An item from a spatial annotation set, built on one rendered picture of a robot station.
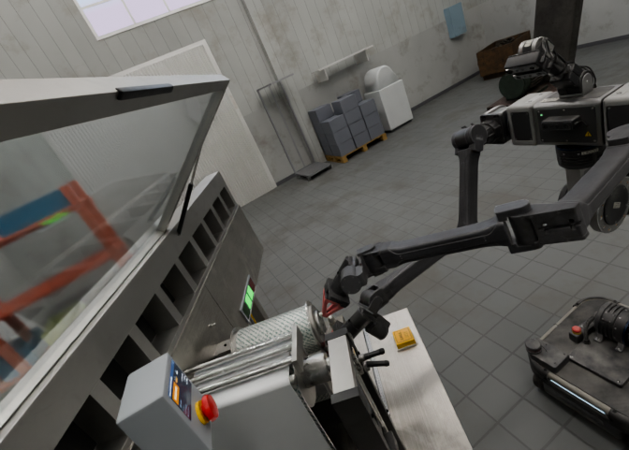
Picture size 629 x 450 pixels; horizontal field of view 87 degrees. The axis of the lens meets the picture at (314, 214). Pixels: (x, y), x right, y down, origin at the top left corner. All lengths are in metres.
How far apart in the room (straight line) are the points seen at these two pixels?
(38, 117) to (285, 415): 0.65
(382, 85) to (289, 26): 2.23
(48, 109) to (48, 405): 0.53
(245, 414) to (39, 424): 0.33
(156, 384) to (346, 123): 6.66
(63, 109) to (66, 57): 6.79
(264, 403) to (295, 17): 7.46
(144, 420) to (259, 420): 0.41
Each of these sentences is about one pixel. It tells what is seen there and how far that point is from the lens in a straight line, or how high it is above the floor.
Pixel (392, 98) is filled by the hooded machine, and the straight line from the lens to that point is 7.76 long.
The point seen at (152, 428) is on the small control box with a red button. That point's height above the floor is 1.68.
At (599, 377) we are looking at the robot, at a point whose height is 0.24.
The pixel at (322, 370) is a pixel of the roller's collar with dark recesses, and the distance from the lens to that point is 0.81.
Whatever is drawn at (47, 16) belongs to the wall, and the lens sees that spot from 7.29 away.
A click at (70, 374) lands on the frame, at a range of 0.78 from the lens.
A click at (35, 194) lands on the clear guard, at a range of 0.41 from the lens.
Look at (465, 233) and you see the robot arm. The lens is 0.86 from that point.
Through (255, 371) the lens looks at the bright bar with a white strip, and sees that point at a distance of 0.74.
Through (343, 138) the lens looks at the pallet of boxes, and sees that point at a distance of 6.85.
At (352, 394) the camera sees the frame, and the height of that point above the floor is 1.44.
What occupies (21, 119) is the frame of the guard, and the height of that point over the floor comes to 1.97.
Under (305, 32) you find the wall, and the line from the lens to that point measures 7.82.
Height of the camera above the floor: 1.93
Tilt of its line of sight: 22 degrees down
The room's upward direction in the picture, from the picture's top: 25 degrees counter-clockwise
